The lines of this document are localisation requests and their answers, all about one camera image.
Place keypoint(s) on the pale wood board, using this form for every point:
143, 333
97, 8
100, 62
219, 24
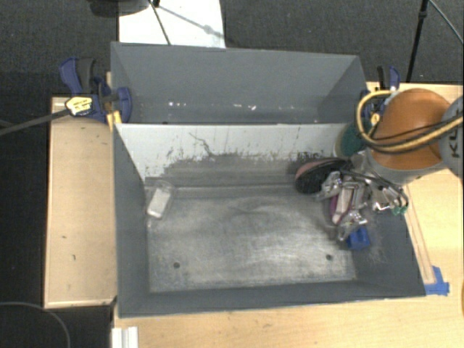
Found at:
79, 209

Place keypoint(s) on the green and white round thing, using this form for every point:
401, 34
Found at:
351, 140

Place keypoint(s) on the black cylinder on white bracket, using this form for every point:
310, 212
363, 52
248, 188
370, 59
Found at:
386, 196

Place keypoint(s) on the grey metal bin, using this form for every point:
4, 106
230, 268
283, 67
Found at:
232, 230

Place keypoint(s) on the dark red and black disc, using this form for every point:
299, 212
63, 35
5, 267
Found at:
311, 178

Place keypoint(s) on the pink and white oblong thing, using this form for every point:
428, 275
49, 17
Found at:
341, 203

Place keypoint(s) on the blue block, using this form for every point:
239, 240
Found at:
359, 239

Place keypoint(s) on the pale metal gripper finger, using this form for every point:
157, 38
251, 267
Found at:
328, 187
348, 227

